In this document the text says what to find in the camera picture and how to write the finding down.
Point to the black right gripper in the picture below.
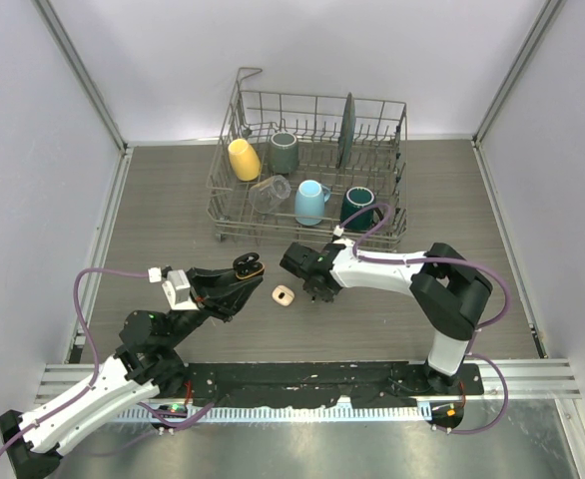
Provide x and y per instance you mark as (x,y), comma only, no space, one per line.
(325,295)

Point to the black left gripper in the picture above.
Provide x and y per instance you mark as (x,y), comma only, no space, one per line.
(206,281)

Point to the beige earbud charging case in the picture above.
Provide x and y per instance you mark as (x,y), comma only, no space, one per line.
(283,296)

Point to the black earbud charging case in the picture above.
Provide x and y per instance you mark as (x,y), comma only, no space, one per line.
(248,265)

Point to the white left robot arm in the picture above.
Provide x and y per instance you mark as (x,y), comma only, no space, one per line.
(144,366)

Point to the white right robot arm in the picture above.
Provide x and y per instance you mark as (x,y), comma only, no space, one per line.
(451,294)

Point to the light blue mug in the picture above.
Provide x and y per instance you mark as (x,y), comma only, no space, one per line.
(309,202)

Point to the dark teal mug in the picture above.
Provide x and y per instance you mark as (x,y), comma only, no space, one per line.
(355,200)

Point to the clear glass cup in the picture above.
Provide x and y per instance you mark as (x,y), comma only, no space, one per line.
(267,195)

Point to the grey-green mug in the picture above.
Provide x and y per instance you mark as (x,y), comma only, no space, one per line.
(283,153)

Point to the yellow cup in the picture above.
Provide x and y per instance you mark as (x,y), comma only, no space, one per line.
(244,160)

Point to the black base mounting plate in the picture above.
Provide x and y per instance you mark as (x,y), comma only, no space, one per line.
(311,385)

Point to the teal plate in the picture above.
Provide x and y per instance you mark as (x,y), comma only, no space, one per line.
(346,135)

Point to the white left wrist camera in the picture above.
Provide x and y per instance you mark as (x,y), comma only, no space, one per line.
(175,285)

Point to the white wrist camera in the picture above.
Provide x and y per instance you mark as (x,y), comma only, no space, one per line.
(338,236)
(175,285)

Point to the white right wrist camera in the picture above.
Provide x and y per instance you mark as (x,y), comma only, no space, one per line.
(338,236)

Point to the grey wire dish rack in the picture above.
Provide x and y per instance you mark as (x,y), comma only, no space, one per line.
(376,161)

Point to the aluminium slotted rail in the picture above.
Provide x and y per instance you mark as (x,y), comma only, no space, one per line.
(342,412)

